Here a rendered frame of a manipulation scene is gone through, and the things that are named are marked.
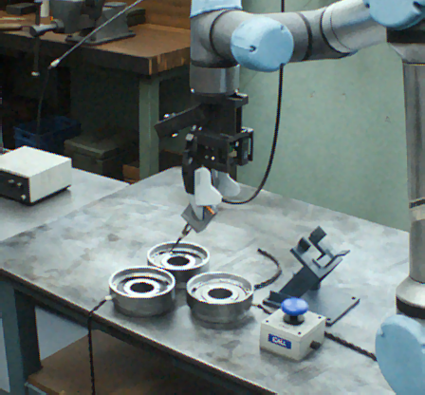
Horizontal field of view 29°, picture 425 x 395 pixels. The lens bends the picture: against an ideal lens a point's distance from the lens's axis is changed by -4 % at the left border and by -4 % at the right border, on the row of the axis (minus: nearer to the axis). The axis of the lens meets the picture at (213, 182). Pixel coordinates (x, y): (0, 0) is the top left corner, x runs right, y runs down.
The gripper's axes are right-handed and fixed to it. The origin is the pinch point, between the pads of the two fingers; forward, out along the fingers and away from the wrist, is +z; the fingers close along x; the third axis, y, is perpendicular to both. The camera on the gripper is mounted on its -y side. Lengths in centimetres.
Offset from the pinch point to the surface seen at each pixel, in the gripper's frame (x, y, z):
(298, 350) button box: -12.6, 26.5, 11.2
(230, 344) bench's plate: -14.1, 15.8, 13.1
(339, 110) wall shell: 155, -55, 29
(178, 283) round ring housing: -5.4, -0.7, 11.8
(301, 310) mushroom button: -9.9, 24.9, 6.1
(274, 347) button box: -12.5, 22.4, 12.0
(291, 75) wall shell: 155, -75, 20
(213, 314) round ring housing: -11.3, 10.6, 11.1
